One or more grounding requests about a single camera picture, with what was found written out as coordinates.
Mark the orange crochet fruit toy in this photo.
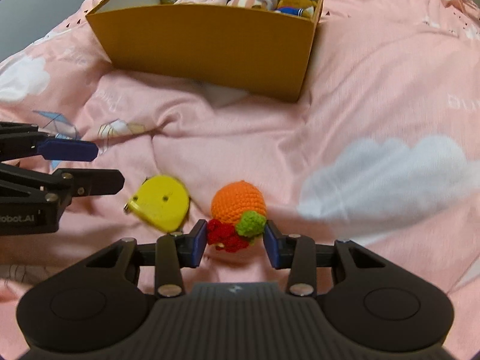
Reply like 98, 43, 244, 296
207, 180, 267, 253

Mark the pink cloud-print bedsheet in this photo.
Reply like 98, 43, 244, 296
1, 0, 479, 359

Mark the brown bear plush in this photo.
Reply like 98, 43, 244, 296
276, 0, 317, 19

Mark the yellow tape measure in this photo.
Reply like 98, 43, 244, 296
124, 175, 190, 233

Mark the orange cardboard storage box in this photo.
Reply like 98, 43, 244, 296
86, 0, 323, 102

